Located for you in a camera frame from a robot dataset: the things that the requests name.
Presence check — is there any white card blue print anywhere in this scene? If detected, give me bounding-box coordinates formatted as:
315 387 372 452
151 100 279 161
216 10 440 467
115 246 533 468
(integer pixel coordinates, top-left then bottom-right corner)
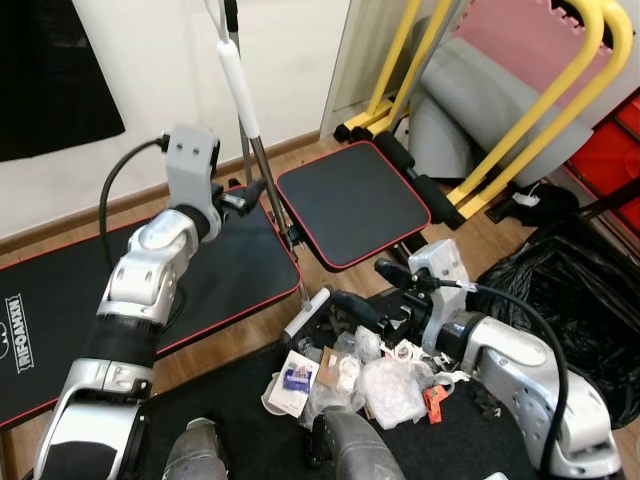
275 350 321 417

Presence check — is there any chrome broom with white grip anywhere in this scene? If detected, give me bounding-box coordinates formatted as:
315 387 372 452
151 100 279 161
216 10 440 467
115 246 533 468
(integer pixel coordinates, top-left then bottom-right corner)
205 0 333 343

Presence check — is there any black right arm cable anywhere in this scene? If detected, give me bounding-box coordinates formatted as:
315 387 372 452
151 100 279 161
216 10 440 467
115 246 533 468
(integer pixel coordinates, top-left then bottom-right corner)
438 280 573 476

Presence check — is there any grey metal clothes rack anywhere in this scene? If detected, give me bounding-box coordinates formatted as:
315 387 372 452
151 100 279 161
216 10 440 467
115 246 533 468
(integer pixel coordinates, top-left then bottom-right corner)
224 0 255 191

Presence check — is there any long black bench pad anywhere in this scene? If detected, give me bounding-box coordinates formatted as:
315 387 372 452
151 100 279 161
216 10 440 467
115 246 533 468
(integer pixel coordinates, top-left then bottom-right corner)
0 188 303 429

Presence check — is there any yellow tube frame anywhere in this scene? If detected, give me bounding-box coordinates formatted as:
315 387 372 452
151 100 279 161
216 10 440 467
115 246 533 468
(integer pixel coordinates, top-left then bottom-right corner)
335 0 636 223

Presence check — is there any short black bench pad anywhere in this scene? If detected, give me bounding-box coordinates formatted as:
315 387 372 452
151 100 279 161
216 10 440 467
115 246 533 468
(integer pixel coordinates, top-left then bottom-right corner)
275 140 433 271

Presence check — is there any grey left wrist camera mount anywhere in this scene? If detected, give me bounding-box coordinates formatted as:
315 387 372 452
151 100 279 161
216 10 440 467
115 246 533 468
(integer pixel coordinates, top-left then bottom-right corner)
165 125 221 211

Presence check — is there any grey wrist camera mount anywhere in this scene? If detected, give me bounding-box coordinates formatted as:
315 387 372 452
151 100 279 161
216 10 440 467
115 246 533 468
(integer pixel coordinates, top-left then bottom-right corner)
410 240 469 353
165 125 221 211

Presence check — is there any crumpled clear plastic film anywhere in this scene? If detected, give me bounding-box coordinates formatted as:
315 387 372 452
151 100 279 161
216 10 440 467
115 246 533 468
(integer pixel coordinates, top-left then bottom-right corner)
303 385 363 429

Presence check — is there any grey robot leg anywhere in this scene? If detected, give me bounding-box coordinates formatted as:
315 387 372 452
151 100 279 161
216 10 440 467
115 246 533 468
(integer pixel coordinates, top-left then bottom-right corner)
163 418 231 480
308 408 409 480

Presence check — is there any grey cushion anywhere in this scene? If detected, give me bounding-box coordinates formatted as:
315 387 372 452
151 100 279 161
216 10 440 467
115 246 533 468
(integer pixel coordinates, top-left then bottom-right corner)
408 38 566 183

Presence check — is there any grey left robot leg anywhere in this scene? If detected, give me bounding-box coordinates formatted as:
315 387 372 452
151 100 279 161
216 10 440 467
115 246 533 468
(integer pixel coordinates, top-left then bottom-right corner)
163 418 231 480

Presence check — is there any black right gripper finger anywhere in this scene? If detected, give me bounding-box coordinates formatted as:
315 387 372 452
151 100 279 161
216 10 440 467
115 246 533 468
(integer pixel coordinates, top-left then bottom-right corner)
330 288 389 334
375 258 417 293

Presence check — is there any white leaning panel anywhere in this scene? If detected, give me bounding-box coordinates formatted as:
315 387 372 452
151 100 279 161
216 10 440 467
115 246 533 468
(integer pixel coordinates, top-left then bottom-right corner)
320 0 441 136

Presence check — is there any pink foam mat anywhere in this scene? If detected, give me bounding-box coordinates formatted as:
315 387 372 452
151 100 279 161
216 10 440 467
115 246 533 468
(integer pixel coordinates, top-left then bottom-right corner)
448 0 611 101

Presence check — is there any red folded table brown frame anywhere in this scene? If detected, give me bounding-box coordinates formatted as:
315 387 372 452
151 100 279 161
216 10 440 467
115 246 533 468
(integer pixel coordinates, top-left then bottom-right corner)
565 88 640 236

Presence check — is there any black wall cloth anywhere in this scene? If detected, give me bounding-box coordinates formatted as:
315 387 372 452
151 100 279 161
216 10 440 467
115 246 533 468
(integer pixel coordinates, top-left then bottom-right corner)
0 0 127 163

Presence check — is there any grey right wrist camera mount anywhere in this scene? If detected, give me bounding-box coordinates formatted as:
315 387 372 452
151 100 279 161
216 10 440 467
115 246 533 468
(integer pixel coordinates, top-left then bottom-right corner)
410 240 469 353

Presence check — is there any orange paper packet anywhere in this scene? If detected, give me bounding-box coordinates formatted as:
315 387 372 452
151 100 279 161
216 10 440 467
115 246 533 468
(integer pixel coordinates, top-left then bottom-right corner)
423 385 448 423

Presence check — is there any black garbage bag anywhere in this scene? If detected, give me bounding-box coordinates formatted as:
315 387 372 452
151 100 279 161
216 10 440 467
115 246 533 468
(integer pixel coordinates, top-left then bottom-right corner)
472 225 640 429

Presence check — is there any brown cardboard piece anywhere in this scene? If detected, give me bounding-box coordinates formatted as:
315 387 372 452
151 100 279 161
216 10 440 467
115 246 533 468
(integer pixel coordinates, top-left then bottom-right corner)
318 345 343 389

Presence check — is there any grey right robot leg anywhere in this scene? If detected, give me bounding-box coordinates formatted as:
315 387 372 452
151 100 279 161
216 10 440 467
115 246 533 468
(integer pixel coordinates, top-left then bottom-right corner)
308 408 409 480

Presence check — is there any black foam bench roller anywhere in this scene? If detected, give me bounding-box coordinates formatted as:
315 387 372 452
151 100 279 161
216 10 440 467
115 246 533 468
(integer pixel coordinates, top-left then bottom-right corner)
373 130 467 229

